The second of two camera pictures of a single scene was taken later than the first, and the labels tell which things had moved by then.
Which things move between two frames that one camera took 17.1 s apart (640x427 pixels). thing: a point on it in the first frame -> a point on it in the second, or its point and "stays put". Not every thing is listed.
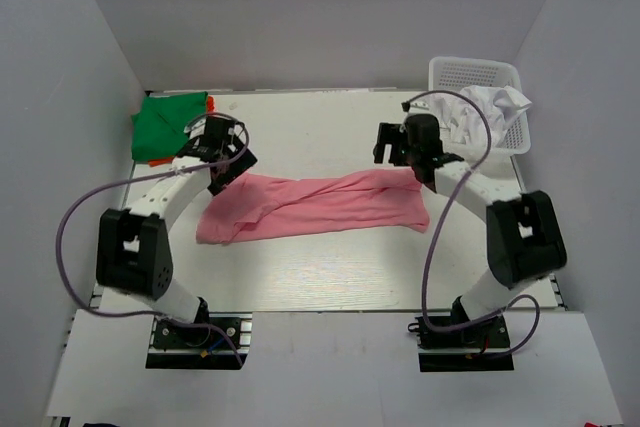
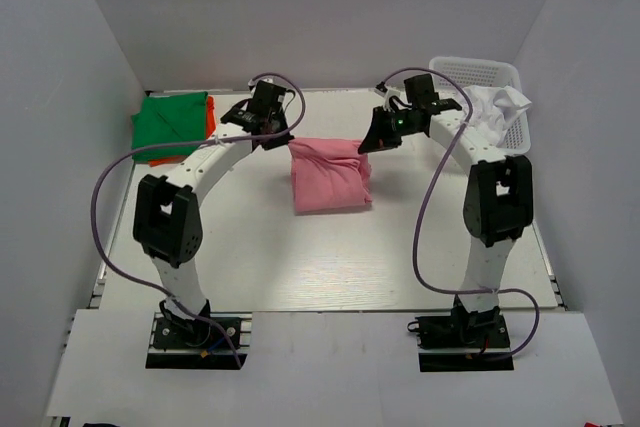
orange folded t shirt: x=211 y=106 stays put
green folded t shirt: x=158 y=131 stays put
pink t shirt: x=246 y=206 -> x=329 y=174
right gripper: x=391 y=134 -> x=379 y=136
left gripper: x=241 y=165 -> x=276 y=142
